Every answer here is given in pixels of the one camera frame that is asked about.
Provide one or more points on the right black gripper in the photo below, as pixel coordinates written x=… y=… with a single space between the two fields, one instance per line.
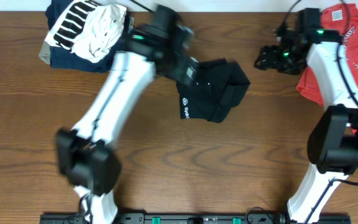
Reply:
x=272 y=59

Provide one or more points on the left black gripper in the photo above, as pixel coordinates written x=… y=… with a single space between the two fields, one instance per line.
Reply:
x=196 y=78

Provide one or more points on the black hydrogen t-shirt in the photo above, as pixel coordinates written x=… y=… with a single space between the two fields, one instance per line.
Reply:
x=220 y=86

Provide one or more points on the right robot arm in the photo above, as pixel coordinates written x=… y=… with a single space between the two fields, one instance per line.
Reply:
x=332 y=146

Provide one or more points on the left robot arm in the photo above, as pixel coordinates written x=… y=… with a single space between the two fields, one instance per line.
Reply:
x=85 y=152

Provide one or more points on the navy folded garment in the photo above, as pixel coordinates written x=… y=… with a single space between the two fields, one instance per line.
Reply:
x=56 y=8

